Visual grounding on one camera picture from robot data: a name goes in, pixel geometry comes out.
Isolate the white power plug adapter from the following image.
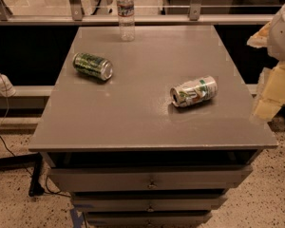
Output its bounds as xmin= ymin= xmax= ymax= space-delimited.
xmin=0 ymin=73 xmax=16 ymax=98

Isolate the middle grey drawer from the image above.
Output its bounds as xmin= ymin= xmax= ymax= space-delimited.
xmin=72 ymin=195 xmax=227 ymax=212

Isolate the bottom grey drawer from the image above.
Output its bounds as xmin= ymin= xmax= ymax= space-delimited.
xmin=85 ymin=211 xmax=212 ymax=227

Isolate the white green soda can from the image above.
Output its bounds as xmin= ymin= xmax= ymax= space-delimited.
xmin=170 ymin=76 xmax=219 ymax=107

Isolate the grey drawer cabinet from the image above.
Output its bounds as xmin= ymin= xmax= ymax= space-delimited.
xmin=28 ymin=25 xmax=279 ymax=228

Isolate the clear plastic water bottle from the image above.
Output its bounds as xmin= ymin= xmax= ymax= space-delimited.
xmin=116 ymin=0 xmax=135 ymax=42

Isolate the grey drawer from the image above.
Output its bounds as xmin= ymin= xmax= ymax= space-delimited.
xmin=48 ymin=165 xmax=253 ymax=192
xmin=85 ymin=211 xmax=212 ymax=227
xmin=72 ymin=195 xmax=227 ymax=212

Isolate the grey metal railing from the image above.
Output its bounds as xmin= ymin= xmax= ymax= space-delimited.
xmin=0 ymin=0 xmax=285 ymax=25

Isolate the top grey drawer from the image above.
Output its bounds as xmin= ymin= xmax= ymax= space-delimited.
xmin=48 ymin=165 xmax=253 ymax=192

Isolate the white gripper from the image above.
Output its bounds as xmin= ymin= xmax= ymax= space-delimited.
xmin=247 ymin=4 xmax=285 ymax=122

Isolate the black stand leg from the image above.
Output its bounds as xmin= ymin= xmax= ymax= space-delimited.
xmin=0 ymin=153 xmax=45 ymax=197

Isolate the black floor cable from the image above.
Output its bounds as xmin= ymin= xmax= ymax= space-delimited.
xmin=0 ymin=123 xmax=70 ymax=198

